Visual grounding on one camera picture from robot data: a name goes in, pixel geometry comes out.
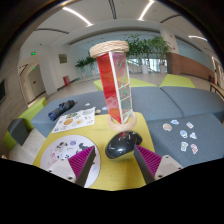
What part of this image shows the white round printed mouse pad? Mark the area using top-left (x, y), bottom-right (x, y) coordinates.
top-left (39, 134), bottom-right (102, 188)

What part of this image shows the brown wooden reception counter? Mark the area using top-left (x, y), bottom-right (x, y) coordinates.
top-left (165, 51), bottom-right (216, 82)

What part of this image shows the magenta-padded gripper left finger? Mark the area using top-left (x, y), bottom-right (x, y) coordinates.
top-left (45, 145), bottom-right (98, 188)

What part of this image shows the lime green ottoman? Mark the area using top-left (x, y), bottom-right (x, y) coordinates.
top-left (93, 77), bottom-right (158, 92)
top-left (159, 73), bottom-right (197, 90)

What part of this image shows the black framed chair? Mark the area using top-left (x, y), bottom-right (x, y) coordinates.
top-left (209, 82), bottom-right (224, 101)

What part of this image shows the black glossy computer mouse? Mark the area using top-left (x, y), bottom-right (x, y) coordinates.
top-left (104, 130), bottom-right (144, 160)

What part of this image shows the red translucent rope-capped tower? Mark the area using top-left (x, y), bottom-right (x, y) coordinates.
top-left (88, 40), bottom-right (138, 134)

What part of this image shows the ceiling strip lights group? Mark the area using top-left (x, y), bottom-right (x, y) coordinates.
top-left (61, 0), bottom-right (209, 43)

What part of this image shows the dark grey cube seat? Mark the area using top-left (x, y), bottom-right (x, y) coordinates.
top-left (7, 117), bottom-right (30, 147)

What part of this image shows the dark blue folded umbrella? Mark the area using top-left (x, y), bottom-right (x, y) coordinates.
top-left (47, 99), bottom-right (76, 122)

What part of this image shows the potted green plants group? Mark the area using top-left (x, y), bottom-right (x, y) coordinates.
top-left (74, 34), bottom-right (173, 76)

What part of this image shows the framed wall plaque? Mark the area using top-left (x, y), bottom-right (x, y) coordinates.
top-left (58, 53), bottom-right (68, 64)

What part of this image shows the white cartoon sticker sheet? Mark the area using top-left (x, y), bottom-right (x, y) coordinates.
top-left (52, 107), bottom-right (97, 134)

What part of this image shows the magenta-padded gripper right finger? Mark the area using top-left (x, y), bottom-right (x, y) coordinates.
top-left (133, 144), bottom-right (184, 185)

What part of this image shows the lime green bench seat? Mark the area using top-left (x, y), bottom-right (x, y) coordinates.
top-left (2, 96), bottom-right (48, 150)

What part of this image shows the red fire extinguisher box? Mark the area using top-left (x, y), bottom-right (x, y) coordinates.
top-left (62, 75), bottom-right (72, 87)

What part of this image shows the black wall screen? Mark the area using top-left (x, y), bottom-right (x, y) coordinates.
top-left (0, 78), bottom-right (7, 104)

